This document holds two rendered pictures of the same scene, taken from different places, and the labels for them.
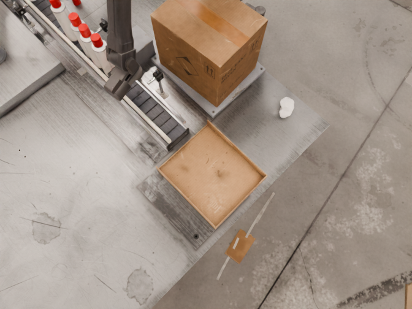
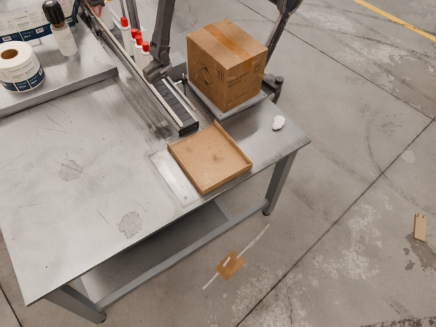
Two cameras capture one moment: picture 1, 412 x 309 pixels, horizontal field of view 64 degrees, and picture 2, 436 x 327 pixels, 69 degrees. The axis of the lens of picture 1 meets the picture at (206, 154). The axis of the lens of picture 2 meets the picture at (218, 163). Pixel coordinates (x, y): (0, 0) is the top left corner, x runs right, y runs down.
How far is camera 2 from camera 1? 0.53 m
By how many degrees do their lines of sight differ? 16
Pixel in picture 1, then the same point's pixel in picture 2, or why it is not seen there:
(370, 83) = (369, 153)
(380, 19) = (383, 107)
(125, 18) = (167, 21)
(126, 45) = (164, 41)
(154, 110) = (176, 106)
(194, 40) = (213, 52)
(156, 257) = (150, 206)
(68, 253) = (82, 191)
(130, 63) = (164, 54)
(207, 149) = (209, 140)
